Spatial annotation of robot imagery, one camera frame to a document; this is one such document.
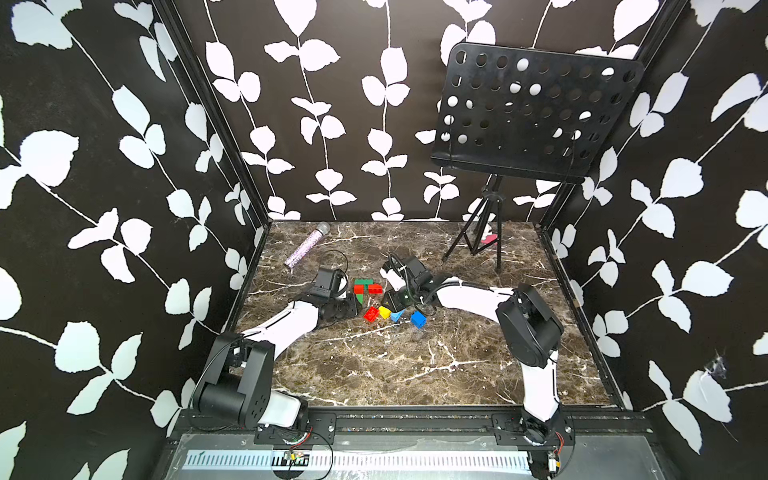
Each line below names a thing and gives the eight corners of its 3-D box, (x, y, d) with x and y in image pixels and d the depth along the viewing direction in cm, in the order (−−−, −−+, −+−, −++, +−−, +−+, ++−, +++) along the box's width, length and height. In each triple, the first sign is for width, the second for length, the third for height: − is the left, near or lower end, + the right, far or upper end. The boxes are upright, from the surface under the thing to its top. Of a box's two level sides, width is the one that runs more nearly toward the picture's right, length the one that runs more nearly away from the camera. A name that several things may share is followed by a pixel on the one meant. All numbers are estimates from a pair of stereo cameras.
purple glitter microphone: (286, 266, 108) (284, 261, 105) (323, 226, 121) (322, 220, 119) (294, 270, 107) (292, 265, 104) (330, 229, 120) (329, 223, 118)
